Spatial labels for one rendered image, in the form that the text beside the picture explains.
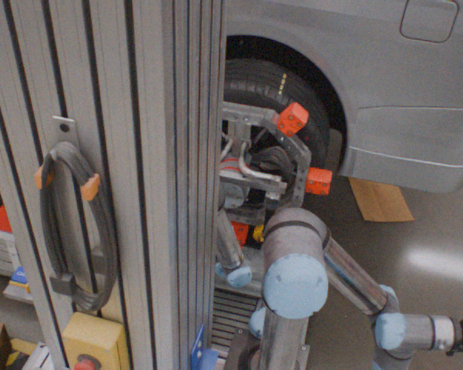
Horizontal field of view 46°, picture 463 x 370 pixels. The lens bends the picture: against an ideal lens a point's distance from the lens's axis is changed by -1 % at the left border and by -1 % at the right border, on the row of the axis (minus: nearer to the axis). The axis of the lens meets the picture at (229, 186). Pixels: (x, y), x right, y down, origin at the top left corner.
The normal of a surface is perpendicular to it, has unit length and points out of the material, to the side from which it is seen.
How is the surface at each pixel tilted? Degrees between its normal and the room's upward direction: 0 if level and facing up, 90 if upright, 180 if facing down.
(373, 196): 1
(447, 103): 90
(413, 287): 0
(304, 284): 83
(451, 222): 0
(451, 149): 90
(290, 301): 82
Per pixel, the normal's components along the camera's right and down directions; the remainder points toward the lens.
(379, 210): 0.05, -0.76
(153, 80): -0.27, 0.62
